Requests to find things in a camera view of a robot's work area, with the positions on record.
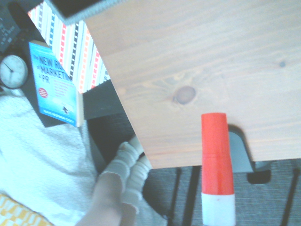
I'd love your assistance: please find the red capped white marker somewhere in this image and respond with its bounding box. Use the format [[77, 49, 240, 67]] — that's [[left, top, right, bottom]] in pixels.
[[201, 113, 237, 226]]

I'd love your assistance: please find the grey felt desk holder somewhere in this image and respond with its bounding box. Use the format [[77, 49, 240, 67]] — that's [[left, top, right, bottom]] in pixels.
[[44, 0, 128, 25]]

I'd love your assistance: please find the black side table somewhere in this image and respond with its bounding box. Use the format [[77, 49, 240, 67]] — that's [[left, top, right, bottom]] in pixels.
[[13, 23, 132, 129]]

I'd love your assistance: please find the white ribbed sock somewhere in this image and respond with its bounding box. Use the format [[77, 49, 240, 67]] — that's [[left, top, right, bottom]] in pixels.
[[121, 135, 153, 209], [100, 141, 142, 189]]

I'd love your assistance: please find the striped paper box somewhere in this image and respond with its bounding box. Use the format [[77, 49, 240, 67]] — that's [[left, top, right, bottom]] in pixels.
[[27, 0, 111, 95]]

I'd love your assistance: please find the black headphone hanger clamp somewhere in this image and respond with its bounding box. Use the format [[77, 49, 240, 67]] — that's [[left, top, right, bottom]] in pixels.
[[226, 124, 271, 185]]

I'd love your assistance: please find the blue marketing book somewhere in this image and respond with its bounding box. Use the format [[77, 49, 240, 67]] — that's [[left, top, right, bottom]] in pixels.
[[28, 41, 85, 128]]

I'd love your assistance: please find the white textured blanket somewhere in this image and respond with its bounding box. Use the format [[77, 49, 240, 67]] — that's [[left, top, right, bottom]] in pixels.
[[0, 88, 166, 226]]

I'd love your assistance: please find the round white alarm clock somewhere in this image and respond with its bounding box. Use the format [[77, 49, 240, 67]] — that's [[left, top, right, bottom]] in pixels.
[[0, 54, 29, 90]]

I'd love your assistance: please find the yellow patterned pillow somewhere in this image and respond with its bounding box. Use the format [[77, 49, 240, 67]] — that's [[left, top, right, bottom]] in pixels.
[[0, 193, 55, 226]]

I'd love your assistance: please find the dark keyboard device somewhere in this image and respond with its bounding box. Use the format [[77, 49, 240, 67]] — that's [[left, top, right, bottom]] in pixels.
[[0, 0, 22, 55]]

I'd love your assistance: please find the wooden desk with black frame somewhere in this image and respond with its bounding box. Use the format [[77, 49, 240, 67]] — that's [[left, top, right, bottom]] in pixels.
[[84, 0, 301, 226]]

